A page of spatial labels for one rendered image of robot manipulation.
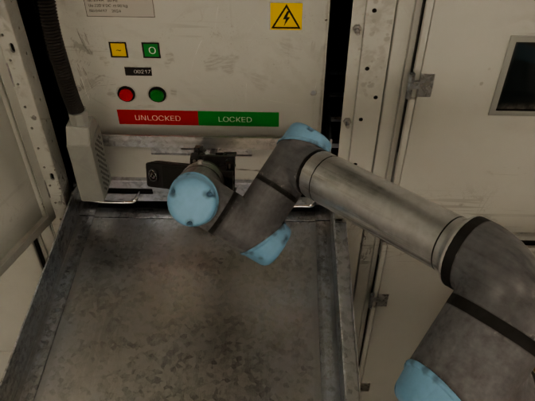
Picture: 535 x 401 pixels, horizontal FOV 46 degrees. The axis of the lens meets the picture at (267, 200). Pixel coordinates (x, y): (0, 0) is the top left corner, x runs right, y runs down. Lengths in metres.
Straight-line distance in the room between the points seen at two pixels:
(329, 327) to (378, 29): 0.54
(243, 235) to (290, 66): 0.38
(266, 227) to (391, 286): 0.64
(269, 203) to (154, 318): 0.39
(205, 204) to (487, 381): 0.45
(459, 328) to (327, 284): 0.57
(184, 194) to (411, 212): 0.32
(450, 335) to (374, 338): 0.98
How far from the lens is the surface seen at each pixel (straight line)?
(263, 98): 1.23
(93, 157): 1.23
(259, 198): 0.95
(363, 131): 1.23
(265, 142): 1.24
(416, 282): 1.53
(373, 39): 1.12
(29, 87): 1.26
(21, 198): 1.41
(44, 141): 1.33
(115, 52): 1.22
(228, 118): 1.26
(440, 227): 0.79
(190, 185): 0.91
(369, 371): 1.83
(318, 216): 1.39
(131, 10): 1.17
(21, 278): 1.63
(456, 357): 0.72
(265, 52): 1.18
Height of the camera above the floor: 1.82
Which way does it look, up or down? 43 degrees down
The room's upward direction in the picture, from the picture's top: straight up
